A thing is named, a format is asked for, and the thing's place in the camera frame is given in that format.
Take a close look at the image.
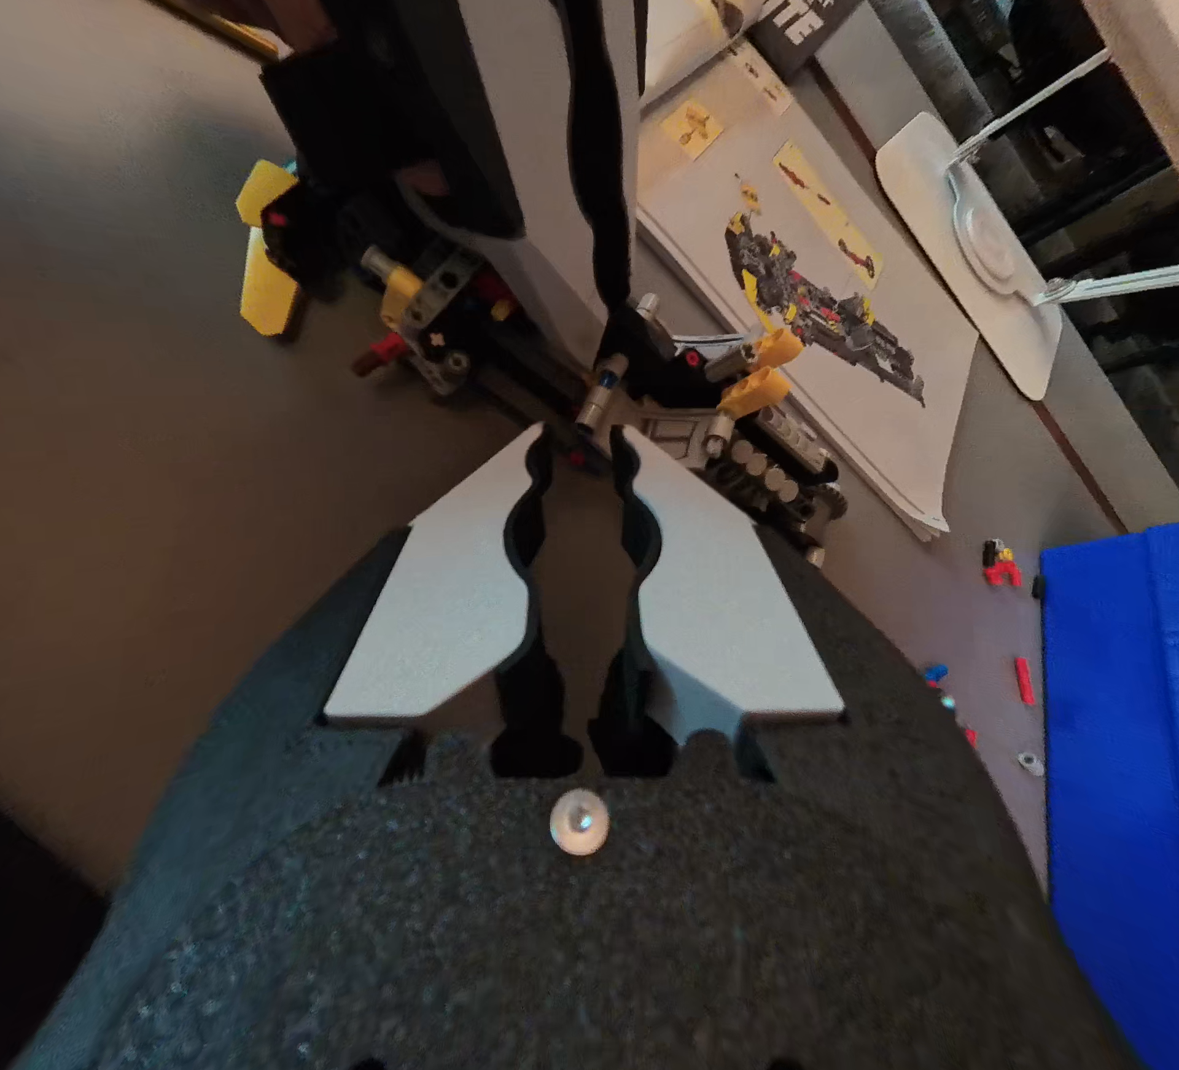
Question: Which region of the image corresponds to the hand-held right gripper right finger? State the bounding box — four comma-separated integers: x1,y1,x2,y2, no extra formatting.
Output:
588,426,849,781

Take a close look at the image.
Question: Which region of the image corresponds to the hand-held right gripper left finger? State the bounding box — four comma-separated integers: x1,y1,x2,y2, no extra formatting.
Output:
323,422,584,781

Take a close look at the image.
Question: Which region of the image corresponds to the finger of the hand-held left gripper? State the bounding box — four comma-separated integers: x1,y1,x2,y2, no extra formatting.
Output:
561,0,652,309
433,0,611,355

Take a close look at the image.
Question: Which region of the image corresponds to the lego car chassis model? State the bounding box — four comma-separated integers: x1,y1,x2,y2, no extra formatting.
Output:
234,158,850,571

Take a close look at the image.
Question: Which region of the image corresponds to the blue lego pin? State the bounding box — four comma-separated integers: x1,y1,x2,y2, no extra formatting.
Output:
576,352,634,433

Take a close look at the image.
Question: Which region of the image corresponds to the open lego instruction booklet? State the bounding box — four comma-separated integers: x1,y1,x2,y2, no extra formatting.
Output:
636,0,982,543

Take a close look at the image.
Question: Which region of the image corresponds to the pile of red blue pins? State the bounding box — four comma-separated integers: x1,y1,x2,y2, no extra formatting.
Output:
922,535,1049,778

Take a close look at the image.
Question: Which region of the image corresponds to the white monitor stand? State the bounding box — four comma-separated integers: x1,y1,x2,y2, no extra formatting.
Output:
874,0,1179,405

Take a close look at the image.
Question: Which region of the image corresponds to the blue plastic bin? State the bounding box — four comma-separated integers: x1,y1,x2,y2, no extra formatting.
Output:
1039,522,1179,1070

